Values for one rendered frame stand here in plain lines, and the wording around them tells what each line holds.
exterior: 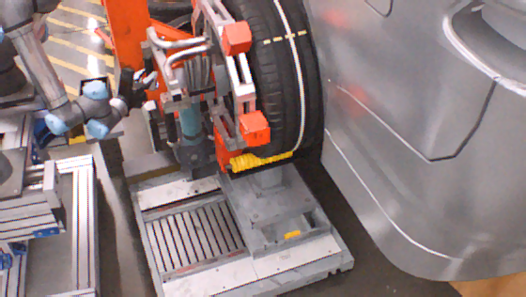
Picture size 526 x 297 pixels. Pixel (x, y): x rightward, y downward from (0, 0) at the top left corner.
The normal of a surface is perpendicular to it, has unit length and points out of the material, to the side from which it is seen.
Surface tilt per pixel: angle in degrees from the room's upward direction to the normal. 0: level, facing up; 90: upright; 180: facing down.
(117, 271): 0
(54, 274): 0
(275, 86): 66
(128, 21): 90
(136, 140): 0
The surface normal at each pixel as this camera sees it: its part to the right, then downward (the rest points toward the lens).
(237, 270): -0.04, -0.75
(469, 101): -0.71, 0.49
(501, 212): -0.34, 0.64
